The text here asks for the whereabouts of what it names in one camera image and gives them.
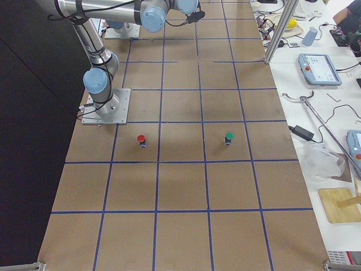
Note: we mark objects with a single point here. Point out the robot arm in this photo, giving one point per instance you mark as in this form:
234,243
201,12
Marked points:
151,15

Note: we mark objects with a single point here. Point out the red push button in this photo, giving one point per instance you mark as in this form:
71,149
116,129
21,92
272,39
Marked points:
142,141

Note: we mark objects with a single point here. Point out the green push button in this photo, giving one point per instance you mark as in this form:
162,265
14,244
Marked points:
228,138

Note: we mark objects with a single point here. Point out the black power adapter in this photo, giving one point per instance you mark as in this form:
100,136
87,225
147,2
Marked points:
301,132

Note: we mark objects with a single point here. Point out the clear plastic bag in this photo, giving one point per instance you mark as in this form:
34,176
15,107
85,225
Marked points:
319,164

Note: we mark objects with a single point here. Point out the beige tray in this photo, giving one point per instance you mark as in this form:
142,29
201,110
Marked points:
292,29

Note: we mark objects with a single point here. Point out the blue teach pendant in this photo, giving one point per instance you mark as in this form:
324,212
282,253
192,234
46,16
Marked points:
318,69
353,141

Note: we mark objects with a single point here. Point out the yellow lemon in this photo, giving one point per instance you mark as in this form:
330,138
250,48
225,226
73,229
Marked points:
291,24

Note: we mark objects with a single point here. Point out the wooden cutting board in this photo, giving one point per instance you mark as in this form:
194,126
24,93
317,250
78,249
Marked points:
340,205

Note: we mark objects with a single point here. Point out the blue plastic cup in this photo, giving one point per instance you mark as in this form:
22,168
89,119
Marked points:
309,37

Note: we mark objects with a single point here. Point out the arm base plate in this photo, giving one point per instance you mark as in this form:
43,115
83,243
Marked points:
128,31
113,112

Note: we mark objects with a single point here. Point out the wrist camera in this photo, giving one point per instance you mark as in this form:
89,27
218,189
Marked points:
195,16

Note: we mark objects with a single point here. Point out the aluminium frame post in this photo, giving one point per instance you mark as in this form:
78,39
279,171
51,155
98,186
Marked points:
287,14

